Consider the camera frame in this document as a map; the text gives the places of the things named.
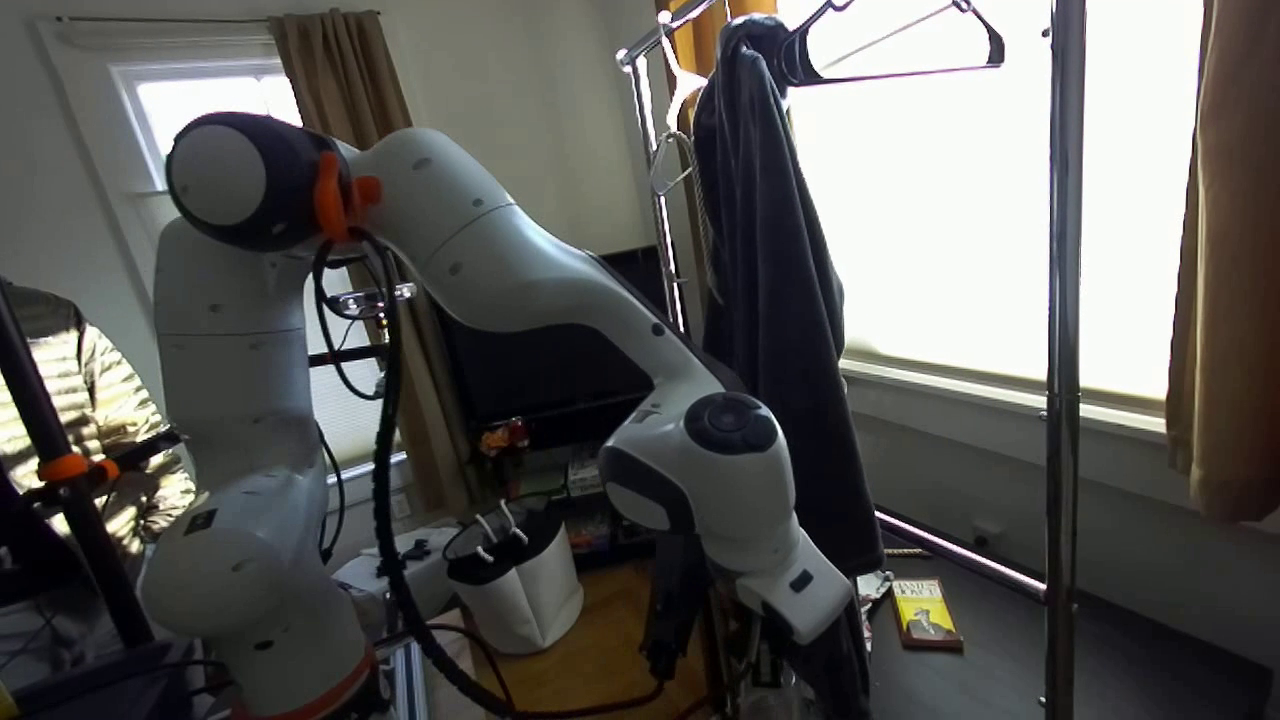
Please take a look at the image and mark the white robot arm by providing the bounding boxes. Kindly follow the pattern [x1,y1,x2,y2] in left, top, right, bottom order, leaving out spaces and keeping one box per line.
[140,114,858,720]

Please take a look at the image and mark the dark navy coat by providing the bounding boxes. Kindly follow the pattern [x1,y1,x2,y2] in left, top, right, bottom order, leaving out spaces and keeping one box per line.
[639,11,890,720]

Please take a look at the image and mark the grey clothes hanger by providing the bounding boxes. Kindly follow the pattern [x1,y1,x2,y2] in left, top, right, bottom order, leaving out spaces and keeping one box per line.
[649,33,703,192]

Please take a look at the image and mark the white basket with black rim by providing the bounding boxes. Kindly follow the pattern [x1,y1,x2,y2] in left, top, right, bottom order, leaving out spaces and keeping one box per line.
[444,512,586,658]

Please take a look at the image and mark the black clothes hanger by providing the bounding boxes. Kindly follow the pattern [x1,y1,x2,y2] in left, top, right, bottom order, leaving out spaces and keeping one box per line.
[795,0,1006,84]

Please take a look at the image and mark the orange yellow booklet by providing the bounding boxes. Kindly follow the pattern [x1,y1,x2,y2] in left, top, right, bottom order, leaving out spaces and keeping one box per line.
[891,582,965,651]

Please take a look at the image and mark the tan curtain left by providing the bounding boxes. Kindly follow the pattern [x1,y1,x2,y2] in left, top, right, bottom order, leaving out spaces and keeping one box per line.
[267,8,499,526]

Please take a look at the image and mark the tan curtain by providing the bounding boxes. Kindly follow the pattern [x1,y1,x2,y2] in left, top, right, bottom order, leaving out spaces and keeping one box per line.
[1165,0,1280,519]
[267,8,499,526]

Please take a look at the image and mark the metal garment rack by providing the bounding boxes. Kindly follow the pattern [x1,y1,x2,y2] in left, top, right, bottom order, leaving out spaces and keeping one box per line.
[611,0,1088,720]

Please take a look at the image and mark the tan curtain right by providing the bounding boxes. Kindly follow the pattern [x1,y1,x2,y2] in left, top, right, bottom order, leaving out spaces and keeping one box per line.
[1165,0,1280,519]

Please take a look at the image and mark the black tripod with orange clamp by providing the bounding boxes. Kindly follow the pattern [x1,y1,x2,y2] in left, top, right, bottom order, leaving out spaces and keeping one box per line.
[0,281,196,666]

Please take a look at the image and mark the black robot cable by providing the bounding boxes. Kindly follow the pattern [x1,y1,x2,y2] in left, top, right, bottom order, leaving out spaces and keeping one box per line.
[307,227,674,720]

